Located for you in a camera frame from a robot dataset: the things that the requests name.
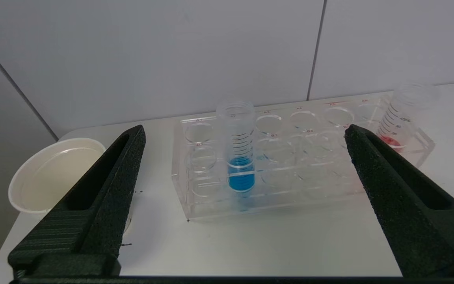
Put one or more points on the clear acrylic test tube rack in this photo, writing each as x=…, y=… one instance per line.
x=302, y=173

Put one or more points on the test tube with blue pigment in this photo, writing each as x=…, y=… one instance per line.
x=240, y=173

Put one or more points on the unlabelled test tube red pigment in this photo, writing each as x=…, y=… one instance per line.
x=402, y=122

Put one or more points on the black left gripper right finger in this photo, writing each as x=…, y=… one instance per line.
x=404, y=205

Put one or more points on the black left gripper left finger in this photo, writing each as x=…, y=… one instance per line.
x=105, y=205

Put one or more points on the blue and white paper cup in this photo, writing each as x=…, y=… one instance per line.
x=49, y=177

